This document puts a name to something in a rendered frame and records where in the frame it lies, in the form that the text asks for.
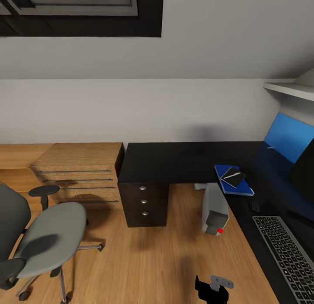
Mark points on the notebook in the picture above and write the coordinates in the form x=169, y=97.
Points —
x=233, y=177

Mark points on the keyboard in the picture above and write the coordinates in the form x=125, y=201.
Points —
x=294, y=263

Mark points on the desktop computer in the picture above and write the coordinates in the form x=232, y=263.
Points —
x=215, y=213

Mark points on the mouse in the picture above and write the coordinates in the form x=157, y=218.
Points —
x=254, y=205

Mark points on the swivel chair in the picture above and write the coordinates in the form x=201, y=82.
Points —
x=51, y=240

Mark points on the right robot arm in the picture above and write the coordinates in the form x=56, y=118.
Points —
x=213, y=293

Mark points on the monitor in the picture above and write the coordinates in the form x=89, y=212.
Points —
x=301, y=175

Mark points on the folder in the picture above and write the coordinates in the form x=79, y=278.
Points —
x=244, y=187

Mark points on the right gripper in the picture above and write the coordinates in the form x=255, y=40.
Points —
x=206, y=293

